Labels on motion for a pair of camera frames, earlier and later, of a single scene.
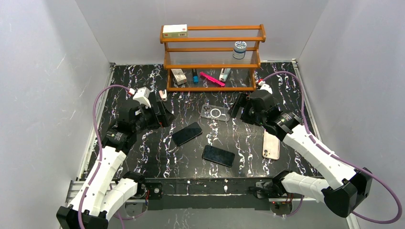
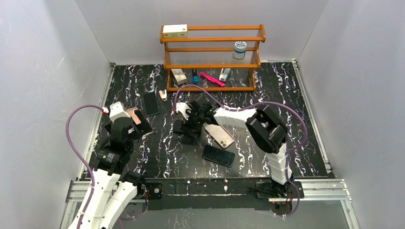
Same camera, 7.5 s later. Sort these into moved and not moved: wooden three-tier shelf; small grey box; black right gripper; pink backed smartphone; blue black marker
Moved: pink backed smartphone; black right gripper
Not moved: blue black marker; wooden three-tier shelf; small grey box
